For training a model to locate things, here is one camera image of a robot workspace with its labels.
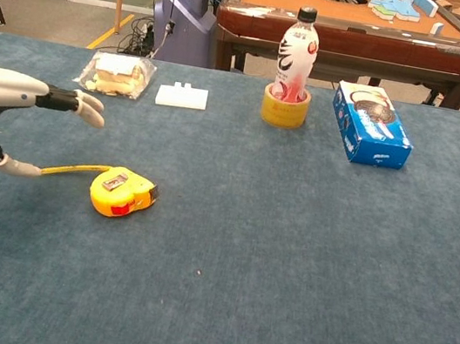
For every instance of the wooden mahjong table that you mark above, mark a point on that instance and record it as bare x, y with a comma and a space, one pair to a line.
350, 35

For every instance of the purple robot base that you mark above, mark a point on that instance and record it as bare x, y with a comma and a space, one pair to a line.
187, 15

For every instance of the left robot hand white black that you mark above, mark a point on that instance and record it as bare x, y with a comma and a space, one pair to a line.
1, 87

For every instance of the yellow adhesive tape roll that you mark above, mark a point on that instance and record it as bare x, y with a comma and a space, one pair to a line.
283, 112

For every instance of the large blue white tile cluster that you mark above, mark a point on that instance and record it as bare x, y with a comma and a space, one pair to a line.
399, 6

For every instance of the blue cookie box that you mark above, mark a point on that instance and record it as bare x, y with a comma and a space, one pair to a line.
369, 131

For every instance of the clear bag of bread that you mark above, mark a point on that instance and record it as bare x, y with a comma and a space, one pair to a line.
116, 73

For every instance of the yellow tape measure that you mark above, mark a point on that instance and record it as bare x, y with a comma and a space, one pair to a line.
120, 195

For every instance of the white red drink bottle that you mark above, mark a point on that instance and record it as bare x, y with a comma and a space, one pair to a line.
296, 55

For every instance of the single white blue tile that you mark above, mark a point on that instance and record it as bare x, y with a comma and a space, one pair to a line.
437, 28

